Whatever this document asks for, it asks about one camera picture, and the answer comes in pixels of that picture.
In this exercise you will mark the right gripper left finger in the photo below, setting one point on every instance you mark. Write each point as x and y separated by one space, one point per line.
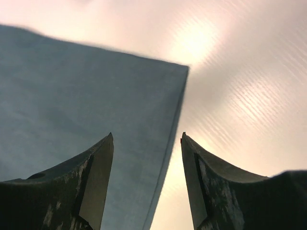
68 196

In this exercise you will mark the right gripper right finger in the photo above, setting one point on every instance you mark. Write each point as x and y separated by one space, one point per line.
225 197

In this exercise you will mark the grey-blue t shirt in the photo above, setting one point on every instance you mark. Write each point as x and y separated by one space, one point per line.
59 98

